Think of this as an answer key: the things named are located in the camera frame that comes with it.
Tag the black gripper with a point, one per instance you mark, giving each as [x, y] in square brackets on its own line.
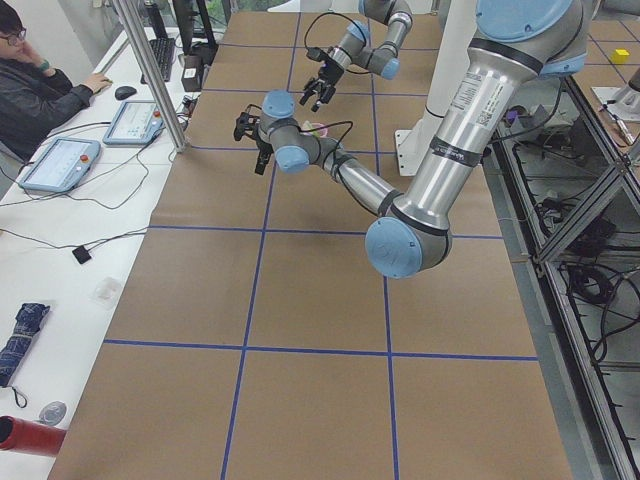
[262, 149]
[327, 74]

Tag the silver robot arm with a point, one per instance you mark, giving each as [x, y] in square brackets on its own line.
[512, 42]
[356, 49]

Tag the black cardboard box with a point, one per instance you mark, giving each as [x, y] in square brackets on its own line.
[192, 73]

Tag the far teach pendant tablet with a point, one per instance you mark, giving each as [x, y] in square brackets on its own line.
[135, 124]

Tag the teach pendant tablet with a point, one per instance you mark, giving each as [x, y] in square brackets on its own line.
[135, 124]
[61, 166]

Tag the black monitor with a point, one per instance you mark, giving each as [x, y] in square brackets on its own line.
[186, 15]

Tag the black keyboard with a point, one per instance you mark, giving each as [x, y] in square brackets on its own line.
[163, 50]

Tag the black computer mouse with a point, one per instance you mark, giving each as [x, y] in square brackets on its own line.
[124, 92]

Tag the brown paper table cover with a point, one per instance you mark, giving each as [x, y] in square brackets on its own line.
[253, 339]

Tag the near teach pendant tablet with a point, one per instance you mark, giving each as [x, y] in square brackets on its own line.
[61, 166]

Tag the small black usb hub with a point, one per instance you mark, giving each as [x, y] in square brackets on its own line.
[82, 254]

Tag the clear plastic lid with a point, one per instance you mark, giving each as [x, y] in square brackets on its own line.
[107, 292]

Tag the seated person in black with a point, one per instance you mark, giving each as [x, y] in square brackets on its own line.
[36, 97]

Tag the dark blue folded umbrella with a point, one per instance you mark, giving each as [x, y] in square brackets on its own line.
[28, 323]

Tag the small yellow cube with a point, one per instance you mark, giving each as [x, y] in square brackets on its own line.
[620, 56]

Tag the red water bottle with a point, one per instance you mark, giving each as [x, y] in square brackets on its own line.
[29, 437]

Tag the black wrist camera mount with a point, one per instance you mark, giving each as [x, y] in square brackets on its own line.
[246, 125]
[317, 54]

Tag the electronics board with wires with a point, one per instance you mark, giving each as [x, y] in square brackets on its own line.
[188, 106]

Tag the aluminium frame post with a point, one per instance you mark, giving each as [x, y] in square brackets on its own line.
[128, 16]

